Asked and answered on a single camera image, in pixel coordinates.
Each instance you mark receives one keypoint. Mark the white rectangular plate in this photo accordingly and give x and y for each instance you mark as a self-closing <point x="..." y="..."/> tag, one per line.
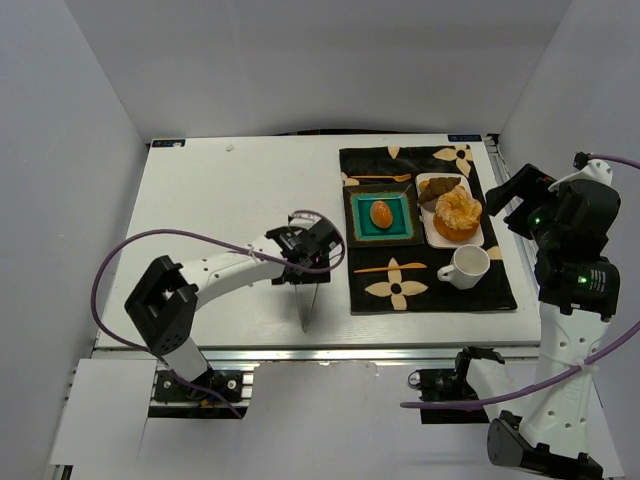
<point x="427" y="214"/>

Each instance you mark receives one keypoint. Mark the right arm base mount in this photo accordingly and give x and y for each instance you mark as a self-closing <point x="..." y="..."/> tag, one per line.
<point x="447" y="385"/>

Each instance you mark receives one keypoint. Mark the black floral placemat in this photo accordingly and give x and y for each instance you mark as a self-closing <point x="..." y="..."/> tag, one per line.
<point x="416" y="290"/>

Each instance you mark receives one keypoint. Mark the white ceramic cup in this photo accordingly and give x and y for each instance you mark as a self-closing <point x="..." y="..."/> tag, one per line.
<point x="468" y="265"/>

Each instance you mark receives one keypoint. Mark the aluminium table rail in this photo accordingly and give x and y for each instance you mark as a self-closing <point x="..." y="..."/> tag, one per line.
<point x="327" y="355"/>

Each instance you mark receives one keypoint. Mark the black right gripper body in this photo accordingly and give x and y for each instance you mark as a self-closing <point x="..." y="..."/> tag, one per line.
<point x="513" y="201"/>

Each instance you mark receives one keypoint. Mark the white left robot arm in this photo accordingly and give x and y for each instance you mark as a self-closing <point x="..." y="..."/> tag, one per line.
<point x="163" y="303"/>

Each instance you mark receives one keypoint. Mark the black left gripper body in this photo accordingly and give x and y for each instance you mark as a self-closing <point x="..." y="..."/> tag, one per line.
<point x="304" y="276"/>

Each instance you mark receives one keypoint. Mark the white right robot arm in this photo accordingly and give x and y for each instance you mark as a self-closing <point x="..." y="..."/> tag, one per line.
<point x="545" y="432"/>

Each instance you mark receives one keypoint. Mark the small glazed bread roll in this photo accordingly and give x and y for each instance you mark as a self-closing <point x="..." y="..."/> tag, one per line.
<point x="381" y="215"/>

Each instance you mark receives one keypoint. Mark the teal square plate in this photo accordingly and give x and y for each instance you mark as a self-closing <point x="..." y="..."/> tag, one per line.
<point x="406" y="228"/>

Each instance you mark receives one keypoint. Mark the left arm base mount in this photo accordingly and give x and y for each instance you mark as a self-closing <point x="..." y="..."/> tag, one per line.
<point x="224" y="387"/>

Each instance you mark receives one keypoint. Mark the brown twisted bread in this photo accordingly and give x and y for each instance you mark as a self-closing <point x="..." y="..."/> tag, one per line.
<point x="431" y="189"/>

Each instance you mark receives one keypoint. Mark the large orange ring bread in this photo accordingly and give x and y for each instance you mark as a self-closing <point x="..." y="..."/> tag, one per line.
<point x="457" y="215"/>

